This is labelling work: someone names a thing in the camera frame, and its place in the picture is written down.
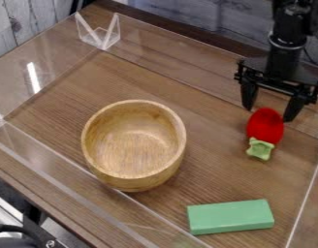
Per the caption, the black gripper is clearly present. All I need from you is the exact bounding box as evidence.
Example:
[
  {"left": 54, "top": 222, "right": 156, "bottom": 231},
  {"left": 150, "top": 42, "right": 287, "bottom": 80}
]
[{"left": 233, "top": 57, "right": 318, "bottom": 122}]

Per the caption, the clear acrylic corner bracket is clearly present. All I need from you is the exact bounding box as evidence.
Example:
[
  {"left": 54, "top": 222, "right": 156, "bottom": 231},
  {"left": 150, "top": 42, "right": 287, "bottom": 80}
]
[{"left": 74, "top": 13, "right": 120, "bottom": 50}]

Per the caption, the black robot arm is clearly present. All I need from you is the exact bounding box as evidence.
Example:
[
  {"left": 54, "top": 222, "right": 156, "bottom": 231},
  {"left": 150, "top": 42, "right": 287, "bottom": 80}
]
[{"left": 233, "top": 0, "right": 318, "bottom": 122}]

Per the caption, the green rectangular block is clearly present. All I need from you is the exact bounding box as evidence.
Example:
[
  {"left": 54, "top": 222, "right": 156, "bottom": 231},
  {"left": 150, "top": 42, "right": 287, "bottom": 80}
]
[{"left": 185, "top": 200, "right": 274, "bottom": 235}]

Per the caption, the red plush strawberry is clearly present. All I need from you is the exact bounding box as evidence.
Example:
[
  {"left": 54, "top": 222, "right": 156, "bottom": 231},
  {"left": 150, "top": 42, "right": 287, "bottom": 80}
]
[{"left": 245, "top": 108, "right": 284, "bottom": 161}]

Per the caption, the wooden bowl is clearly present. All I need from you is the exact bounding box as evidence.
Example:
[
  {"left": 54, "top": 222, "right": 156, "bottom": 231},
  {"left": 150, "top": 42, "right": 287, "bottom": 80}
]
[{"left": 79, "top": 100, "right": 187, "bottom": 192}]

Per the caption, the black metal clamp bracket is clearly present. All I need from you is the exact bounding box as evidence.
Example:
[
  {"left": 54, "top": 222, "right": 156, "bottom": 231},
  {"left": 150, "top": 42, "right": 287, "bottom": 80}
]
[{"left": 22, "top": 216, "right": 66, "bottom": 248}]

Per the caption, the black cable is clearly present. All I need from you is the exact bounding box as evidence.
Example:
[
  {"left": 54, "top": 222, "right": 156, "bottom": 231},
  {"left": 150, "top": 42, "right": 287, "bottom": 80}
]
[{"left": 0, "top": 224, "right": 37, "bottom": 248}]

